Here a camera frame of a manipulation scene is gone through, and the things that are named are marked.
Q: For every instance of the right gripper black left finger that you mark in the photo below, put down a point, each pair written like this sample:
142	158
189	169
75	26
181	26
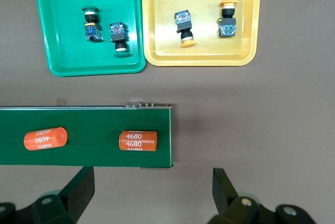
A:
76	195

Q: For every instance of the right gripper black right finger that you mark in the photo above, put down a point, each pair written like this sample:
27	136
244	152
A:
227	197

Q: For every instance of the orange cylinder marked 4680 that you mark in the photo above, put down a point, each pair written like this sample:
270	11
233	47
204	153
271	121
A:
138	140
45	139

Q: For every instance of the green pushbutton blue block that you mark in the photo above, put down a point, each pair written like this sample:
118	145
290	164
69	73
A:
92	30

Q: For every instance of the green pushbutton dark block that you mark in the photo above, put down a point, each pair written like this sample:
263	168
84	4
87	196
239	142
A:
119	33

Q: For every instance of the yellow mushroom pushbutton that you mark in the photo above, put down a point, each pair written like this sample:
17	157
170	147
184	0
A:
227	27
184	22

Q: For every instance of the green conveyor belt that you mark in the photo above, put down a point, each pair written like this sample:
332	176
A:
91	135

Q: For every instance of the green plastic tray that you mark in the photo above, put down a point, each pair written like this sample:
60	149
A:
68	56

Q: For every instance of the yellow plastic tray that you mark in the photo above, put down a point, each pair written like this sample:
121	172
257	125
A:
204	51

